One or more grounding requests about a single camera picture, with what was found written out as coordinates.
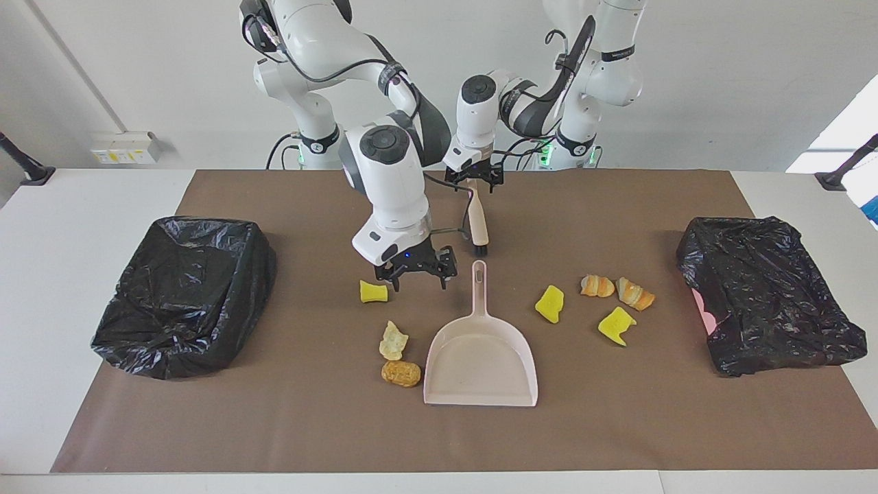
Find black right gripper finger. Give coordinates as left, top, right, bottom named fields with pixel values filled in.
left=375, top=263, right=406, bottom=292
left=428, top=246, right=459, bottom=290

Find beige hand brush black bristles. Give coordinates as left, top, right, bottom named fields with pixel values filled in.
left=463, top=180, right=491, bottom=258

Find brown bread roll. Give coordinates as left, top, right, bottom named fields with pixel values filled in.
left=381, top=361, right=422, bottom=388

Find pale pink plastic dustpan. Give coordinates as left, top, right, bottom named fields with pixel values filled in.
left=423, top=259, right=539, bottom=408

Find yellow green-backed sponge piece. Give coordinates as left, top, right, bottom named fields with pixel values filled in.
left=535, top=285, right=565, bottom=325

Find black bagged pink trash bin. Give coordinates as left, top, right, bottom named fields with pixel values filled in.
left=676, top=216, right=868, bottom=378

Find brown table mat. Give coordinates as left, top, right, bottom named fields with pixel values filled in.
left=51, top=169, right=878, bottom=474

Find black left base cable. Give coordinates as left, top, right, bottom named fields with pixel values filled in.
left=504, top=137, right=558, bottom=171

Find black base cable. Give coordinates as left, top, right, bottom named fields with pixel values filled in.
left=504, top=137, right=558, bottom=171
left=266, top=134, right=302, bottom=170

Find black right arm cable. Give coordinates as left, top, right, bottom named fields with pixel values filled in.
left=240, top=0, right=477, bottom=241

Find black right base cable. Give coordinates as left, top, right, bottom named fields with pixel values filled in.
left=266, top=134, right=302, bottom=170

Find white wall socket box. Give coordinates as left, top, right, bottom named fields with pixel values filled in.
left=89, top=132, right=164, bottom=165

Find black camera stand foot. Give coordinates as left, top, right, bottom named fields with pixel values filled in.
left=0, top=132, right=56, bottom=186
left=815, top=134, right=878, bottom=191

